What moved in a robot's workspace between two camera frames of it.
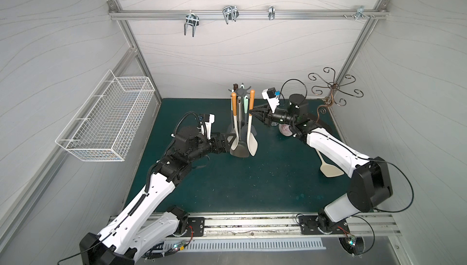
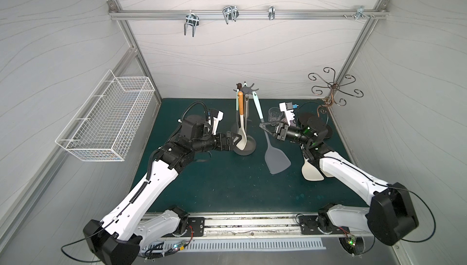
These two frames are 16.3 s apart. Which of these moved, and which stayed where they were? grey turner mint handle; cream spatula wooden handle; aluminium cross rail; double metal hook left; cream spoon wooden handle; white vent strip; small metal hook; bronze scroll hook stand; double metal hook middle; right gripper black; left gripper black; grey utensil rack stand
Moved: cream spoon wooden handle; right gripper black; cream spatula wooden handle; grey turner mint handle
Stayed: left gripper black; small metal hook; double metal hook left; grey utensil rack stand; double metal hook middle; bronze scroll hook stand; white vent strip; aluminium cross rail
